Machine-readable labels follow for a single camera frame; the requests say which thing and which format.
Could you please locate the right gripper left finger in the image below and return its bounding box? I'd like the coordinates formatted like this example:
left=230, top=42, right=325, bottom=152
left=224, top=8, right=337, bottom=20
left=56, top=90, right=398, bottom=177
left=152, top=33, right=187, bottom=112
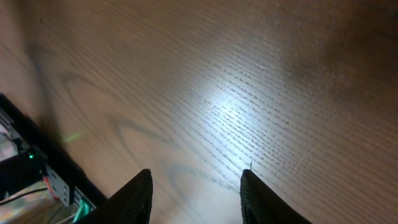
left=76, top=169, right=153, bottom=224

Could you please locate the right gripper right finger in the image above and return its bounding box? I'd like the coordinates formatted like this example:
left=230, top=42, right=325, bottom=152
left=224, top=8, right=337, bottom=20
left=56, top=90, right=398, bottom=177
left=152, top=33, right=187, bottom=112
left=239, top=169, right=311, bottom=224

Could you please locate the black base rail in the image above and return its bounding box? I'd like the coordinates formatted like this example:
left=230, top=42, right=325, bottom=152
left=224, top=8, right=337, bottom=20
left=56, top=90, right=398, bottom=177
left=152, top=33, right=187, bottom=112
left=1, top=94, right=107, bottom=212

